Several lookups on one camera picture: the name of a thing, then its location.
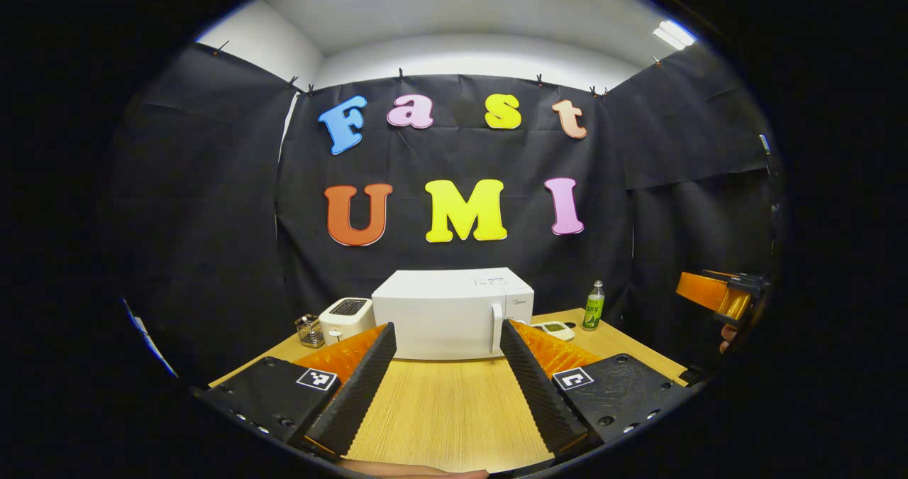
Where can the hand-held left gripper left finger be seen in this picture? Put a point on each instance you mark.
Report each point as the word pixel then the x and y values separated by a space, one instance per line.
pixel 355 394

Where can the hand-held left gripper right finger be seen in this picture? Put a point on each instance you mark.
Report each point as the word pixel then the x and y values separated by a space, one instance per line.
pixel 539 394

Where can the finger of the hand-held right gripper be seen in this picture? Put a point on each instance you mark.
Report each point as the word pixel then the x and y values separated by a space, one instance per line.
pixel 702 291

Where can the white microwave oven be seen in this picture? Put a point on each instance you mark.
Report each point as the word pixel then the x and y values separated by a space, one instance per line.
pixel 440 316

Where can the white toaster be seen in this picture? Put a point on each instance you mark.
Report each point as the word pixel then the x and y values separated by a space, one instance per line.
pixel 344 319

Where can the black table clamp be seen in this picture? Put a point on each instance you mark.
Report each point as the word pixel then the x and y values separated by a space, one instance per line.
pixel 693 376

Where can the green drink bottle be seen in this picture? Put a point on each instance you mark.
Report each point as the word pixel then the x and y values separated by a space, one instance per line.
pixel 594 312

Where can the black backdrop cloth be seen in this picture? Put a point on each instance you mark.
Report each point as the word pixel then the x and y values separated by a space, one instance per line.
pixel 198 216

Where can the small ceiling light panel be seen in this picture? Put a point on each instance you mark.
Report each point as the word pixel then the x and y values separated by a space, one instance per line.
pixel 675 34

